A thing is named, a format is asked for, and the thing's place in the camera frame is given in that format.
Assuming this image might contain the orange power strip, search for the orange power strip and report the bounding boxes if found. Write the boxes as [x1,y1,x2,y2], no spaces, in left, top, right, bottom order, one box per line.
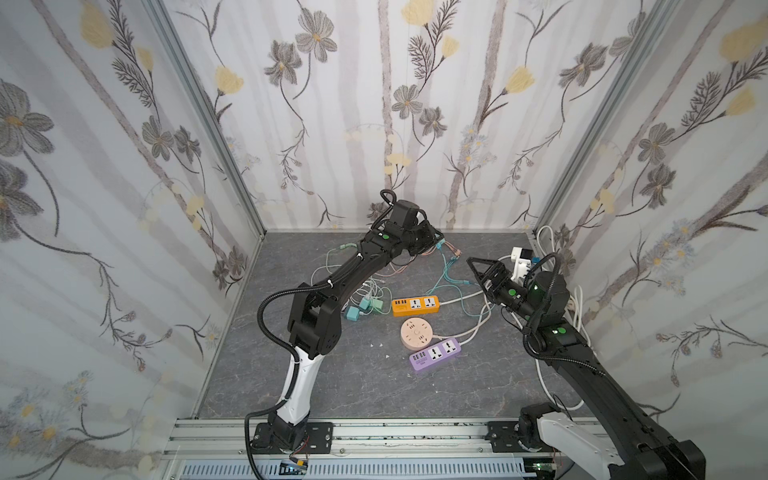
[391,295,440,317]

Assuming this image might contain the teal charger plug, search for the teal charger plug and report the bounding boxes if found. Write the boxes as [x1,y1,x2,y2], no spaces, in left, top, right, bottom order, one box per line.
[345,306,360,321]

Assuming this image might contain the purple power strip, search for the purple power strip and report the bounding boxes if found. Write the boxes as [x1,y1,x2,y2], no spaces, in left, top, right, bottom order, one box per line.
[408,337,462,372]

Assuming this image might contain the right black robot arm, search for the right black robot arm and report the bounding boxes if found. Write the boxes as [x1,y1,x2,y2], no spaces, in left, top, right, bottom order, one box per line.
[467,253,706,479]

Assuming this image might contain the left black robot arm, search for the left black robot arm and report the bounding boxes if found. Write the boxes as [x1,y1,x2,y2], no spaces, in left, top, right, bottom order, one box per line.
[246,189,444,451]

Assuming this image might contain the round pink power socket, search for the round pink power socket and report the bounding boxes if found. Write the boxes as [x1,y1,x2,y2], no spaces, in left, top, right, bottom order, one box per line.
[400,317,434,352]

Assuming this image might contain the pink cable with connectors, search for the pink cable with connectors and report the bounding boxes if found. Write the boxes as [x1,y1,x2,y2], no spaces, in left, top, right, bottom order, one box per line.
[419,239,463,260]

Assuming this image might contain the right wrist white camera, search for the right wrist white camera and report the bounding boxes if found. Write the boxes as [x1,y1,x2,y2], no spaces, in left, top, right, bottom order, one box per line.
[510,247,534,284]

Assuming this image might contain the tangled pastel charger cables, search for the tangled pastel charger cables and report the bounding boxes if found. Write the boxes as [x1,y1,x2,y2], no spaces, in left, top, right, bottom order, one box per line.
[308,239,493,325]

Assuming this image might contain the white power cords bundle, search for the white power cords bundle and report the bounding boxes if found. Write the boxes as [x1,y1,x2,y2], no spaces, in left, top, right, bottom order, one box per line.
[433,224,592,413]

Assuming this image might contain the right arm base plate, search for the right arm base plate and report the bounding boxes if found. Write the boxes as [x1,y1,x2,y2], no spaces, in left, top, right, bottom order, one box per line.
[484,420,556,453]

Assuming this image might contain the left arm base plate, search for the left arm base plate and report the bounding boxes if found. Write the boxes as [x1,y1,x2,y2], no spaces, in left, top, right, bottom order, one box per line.
[248,422,334,455]

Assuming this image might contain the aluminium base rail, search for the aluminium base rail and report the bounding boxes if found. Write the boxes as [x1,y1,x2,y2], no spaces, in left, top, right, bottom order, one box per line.
[160,417,667,480]

